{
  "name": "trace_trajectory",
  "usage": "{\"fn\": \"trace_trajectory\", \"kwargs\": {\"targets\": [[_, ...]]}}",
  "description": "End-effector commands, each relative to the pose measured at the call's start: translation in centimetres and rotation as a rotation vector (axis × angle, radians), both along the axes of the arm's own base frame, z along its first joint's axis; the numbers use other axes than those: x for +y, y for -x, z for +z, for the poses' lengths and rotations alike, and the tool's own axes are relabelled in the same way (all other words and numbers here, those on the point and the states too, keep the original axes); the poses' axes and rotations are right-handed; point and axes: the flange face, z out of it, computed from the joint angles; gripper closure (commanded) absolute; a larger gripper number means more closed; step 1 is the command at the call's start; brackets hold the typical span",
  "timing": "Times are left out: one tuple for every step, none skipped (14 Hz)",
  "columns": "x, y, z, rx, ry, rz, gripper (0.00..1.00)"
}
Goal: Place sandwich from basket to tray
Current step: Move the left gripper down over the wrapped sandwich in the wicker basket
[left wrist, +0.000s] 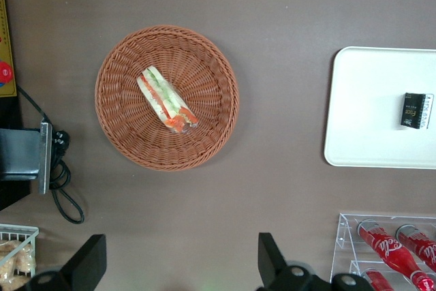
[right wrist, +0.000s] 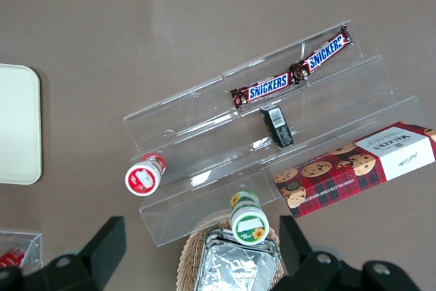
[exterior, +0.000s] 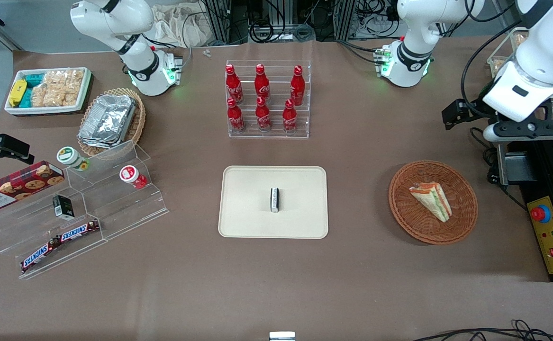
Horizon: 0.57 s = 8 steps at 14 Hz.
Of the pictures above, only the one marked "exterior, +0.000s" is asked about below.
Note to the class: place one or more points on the oval wicker basket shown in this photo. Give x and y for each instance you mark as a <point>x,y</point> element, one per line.
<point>139,123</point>

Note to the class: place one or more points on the white rectangular snack tray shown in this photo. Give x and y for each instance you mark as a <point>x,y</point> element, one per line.
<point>44,110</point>

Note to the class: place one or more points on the clear rice cracker bag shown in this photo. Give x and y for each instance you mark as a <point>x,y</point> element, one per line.
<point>74,85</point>
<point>519,40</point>
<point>54,87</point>
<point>39,94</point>

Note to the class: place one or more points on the clear acrylic bottle rack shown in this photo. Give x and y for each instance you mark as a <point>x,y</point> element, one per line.
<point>276,135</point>

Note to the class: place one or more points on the grey metal bracket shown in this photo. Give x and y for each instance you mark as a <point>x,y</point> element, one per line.
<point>513,166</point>

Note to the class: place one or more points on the yellow snack packet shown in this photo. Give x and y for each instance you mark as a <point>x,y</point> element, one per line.
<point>17,93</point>

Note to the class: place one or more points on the green lid yogurt cup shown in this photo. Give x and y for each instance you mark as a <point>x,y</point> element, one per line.
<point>69,156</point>

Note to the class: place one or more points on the triangle sandwich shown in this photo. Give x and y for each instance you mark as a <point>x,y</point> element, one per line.
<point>435,201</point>

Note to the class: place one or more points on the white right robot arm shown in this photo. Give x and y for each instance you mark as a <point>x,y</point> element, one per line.
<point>129,28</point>

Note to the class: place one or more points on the small white box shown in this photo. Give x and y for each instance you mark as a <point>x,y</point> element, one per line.
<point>282,336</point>

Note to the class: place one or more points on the red lid yogurt cup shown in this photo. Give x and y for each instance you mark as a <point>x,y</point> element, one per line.
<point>129,174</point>

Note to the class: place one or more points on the teal snack packet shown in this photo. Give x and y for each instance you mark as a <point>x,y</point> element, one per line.
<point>26,98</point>
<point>33,79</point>

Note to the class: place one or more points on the black machine housing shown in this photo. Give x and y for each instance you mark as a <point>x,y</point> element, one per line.
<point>532,189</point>

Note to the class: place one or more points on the small clear clip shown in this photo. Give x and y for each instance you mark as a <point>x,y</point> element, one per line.
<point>206,53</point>

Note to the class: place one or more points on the round brown wicker basket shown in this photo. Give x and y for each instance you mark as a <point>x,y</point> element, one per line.
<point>413,222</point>

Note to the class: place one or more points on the stacked aluminium foil trays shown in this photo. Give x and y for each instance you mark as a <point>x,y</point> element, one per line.
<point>108,121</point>

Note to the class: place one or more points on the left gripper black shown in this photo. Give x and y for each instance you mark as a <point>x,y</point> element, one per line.
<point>471,112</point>

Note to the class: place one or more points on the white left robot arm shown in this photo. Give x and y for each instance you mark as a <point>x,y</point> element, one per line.
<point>416,33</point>

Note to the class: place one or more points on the clear acrylic stepped shelf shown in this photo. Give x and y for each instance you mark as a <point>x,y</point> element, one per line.
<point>115,208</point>

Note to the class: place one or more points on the small black white packet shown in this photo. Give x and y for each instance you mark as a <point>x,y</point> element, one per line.
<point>275,200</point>

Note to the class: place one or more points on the beige serving tray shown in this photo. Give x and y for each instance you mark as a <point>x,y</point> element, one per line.
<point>248,208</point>

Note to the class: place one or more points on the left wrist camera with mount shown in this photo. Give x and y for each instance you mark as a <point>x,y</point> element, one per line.
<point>527,128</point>

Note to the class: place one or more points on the red cookie box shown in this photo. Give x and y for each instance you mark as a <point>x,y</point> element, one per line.
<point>15,187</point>

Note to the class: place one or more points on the red cola bottle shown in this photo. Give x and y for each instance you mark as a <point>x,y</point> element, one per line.
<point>297,87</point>
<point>263,117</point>
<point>235,118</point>
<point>289,119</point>
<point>233,85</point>
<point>261,84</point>

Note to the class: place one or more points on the beige cloth bag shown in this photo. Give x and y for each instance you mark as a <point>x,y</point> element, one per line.
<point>181,23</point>

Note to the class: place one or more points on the small black box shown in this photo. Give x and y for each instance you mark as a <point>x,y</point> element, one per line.
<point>63,207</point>

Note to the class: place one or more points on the aluminium frame post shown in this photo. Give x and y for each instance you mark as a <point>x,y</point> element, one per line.
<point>345,19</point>
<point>217,19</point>

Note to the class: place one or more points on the snickers chocolate bar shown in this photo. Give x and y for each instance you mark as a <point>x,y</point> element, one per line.
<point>79,231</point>
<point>39,255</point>

